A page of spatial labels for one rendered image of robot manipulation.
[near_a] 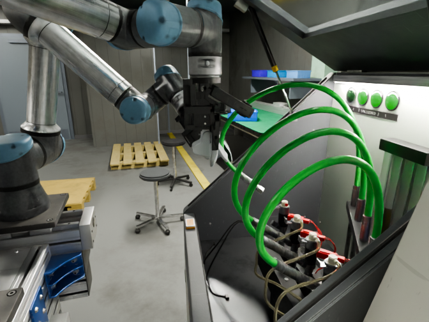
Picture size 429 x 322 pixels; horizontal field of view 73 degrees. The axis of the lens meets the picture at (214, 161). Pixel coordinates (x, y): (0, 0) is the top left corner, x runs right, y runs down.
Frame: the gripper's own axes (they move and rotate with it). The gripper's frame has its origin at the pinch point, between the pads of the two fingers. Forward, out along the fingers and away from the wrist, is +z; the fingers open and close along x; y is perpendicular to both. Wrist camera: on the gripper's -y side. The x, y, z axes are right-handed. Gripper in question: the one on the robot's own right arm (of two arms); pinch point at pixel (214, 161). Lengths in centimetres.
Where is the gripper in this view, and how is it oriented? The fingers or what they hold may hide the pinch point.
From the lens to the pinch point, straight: 71.6
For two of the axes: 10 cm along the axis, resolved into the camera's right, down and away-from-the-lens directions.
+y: -9.9, 0.4, -1.3
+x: 1.4, 2.9, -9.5
